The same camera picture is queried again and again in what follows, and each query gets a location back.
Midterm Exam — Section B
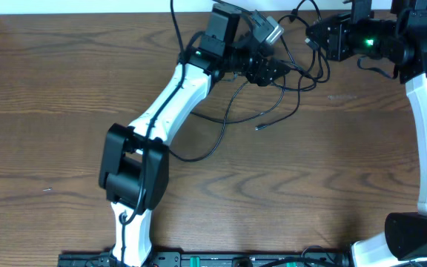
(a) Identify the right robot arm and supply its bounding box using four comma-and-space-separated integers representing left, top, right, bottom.
305, 0, 427, 266

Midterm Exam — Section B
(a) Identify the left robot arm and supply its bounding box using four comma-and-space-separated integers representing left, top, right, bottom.
99, 1, 288, 266

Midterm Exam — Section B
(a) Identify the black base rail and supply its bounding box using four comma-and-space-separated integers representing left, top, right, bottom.
57, 248, 354, 267

